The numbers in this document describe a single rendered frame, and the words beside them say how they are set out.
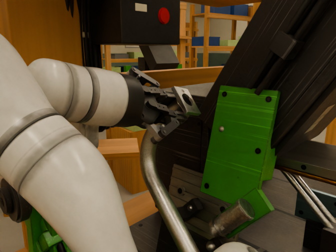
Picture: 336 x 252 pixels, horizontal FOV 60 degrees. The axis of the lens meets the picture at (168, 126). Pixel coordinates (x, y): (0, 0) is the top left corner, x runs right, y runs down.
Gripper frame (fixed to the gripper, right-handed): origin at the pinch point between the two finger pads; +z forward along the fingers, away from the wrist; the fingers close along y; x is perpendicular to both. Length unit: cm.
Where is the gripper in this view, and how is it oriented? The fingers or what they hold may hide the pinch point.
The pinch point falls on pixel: (174, 108)
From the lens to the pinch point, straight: 50.6
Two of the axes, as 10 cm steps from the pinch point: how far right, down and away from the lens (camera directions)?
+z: 6.4, 0.4, 7.7
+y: -4.0, -8.3, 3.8
